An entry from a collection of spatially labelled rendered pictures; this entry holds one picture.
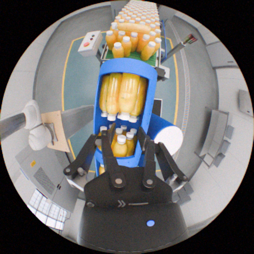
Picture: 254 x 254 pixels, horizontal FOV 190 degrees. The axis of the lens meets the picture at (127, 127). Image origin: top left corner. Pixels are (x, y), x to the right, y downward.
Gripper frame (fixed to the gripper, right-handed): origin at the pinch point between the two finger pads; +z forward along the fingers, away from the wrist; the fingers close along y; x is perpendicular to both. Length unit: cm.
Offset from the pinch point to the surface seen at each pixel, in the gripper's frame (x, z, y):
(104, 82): 15.2, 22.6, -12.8
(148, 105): 7.2, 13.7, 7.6
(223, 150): -36, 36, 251
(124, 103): 6.3, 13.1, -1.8
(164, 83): 57, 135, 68
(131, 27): 53, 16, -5
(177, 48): 64, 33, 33
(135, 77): 17.0, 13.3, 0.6
